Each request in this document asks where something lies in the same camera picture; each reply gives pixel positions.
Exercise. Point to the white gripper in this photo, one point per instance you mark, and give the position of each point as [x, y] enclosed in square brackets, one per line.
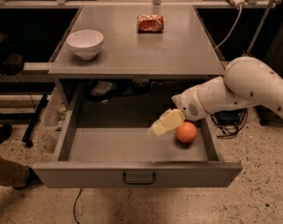
[188, 104]

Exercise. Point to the orange fruit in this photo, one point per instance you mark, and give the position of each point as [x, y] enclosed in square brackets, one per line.
[186, 132]

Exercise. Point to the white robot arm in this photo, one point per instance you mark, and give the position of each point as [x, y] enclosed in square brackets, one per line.
[246, 82]

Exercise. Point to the open grey top drawer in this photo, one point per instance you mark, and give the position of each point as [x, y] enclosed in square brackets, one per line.
[101, 141]

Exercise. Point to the grey metal cabinet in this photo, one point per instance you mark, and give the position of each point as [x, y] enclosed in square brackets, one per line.
[181, 51]

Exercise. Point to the crushed red soda can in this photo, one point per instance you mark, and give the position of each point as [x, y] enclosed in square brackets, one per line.
[150, 23]

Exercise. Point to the white ceramic bowl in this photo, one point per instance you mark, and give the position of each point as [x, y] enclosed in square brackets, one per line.
[86, 44]

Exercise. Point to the black shoe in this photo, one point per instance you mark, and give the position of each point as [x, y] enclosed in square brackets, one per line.
[32, 180]
[5, 132]

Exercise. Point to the black shoe upper left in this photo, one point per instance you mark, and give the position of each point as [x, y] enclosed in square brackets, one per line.
[5, 132]

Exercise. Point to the person's leg brown trousers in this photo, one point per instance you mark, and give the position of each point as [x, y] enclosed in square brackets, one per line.
[12, 174]

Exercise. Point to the black drawer handle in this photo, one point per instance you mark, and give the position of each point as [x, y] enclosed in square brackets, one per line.
[138, 179]

